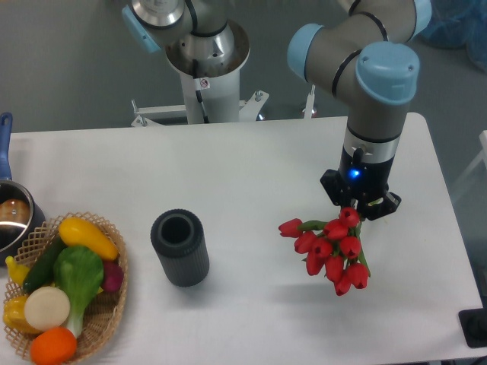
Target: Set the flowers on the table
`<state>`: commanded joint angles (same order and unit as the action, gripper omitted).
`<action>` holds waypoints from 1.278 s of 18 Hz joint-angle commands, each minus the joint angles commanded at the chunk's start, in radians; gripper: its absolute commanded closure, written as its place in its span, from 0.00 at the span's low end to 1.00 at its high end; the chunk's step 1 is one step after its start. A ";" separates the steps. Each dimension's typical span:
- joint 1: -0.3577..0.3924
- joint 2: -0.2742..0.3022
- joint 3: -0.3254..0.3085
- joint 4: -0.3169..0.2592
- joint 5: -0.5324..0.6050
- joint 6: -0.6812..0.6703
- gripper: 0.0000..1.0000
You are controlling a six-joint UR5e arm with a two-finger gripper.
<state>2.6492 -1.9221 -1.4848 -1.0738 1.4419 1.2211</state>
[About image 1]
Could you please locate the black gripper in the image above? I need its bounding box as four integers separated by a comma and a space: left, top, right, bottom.
320, 148, 402, 221

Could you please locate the red tulip bouquet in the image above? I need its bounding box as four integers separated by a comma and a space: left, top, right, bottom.
278, 207, 371, 297

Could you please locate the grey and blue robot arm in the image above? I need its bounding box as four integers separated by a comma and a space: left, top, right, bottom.
122, 1, 431, 221

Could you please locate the black device at edge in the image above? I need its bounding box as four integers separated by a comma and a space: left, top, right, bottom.
458, 308, 486, 348

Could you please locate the dark grey ribbed vase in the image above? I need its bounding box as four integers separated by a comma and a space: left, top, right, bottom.
150, 208, 210, 287

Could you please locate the blue plastic bag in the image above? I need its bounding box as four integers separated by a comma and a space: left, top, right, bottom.
419, 0, 486, 73

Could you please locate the purple radish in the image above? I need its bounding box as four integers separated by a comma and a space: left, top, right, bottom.
100, 262, 124, 293

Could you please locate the woven wicker basket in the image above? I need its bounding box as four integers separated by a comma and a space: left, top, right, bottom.
1, 212, 129, 364

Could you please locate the yellow squash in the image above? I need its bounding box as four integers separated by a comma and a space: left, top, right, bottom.
58, 217, 119, 262

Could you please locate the green bok choy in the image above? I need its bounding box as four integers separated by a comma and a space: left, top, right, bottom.
53, 246, 103, 338

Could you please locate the green cucumber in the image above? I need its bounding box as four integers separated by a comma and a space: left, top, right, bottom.
22, 236, 67, 294

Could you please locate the white round bun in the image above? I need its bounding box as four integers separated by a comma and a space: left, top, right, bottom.
24, 287, 70, 332

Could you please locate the blue saucepan with lid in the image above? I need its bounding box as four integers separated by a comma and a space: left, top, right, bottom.
1, 112, 45, 268

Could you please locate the orange fruit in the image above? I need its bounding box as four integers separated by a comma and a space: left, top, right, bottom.
30, 327, 78, 364

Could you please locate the yellow banana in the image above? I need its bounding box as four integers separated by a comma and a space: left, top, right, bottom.
5, 256, 30, 287

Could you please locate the yellow corn cob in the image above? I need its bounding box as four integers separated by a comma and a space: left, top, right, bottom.
3, 295, 41, 335

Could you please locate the white frame at right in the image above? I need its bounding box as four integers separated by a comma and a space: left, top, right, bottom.
450, 130, 486, 204

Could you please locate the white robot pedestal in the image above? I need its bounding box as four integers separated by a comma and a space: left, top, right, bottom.
130, 18, 320, 128

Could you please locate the black cable on pedestal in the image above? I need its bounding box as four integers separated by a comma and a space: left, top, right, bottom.
192, 59, 210, 125

